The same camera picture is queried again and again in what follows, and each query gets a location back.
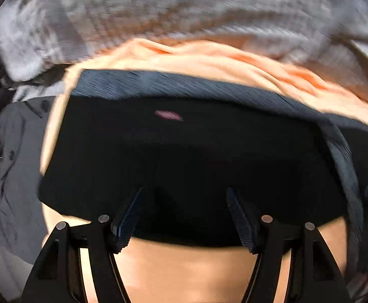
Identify black pants with patterned stripe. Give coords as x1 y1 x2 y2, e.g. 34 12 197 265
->
39 70 368 273

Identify peach bed sheet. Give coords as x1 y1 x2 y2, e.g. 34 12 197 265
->
41 39 368 302

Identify dark grey jacket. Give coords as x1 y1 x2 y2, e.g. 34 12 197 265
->
0 60 65 263

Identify grey striped duvet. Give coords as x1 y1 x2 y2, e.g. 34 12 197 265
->
0 0 368 98

